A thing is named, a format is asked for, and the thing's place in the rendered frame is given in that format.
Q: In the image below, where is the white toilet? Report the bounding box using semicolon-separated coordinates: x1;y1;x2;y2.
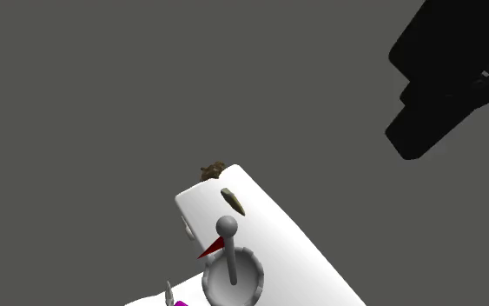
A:
122;163;368;306

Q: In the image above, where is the olive pointed stick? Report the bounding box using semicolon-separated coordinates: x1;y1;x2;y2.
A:
220;187;247;217

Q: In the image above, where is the brown lumpy figure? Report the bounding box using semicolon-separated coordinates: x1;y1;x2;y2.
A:
200;161;227;183

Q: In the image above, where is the grey pestle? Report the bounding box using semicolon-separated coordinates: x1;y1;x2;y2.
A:
215;215;240;286

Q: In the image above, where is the red pointed cone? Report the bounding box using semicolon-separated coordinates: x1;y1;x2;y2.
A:
196;236;226;260

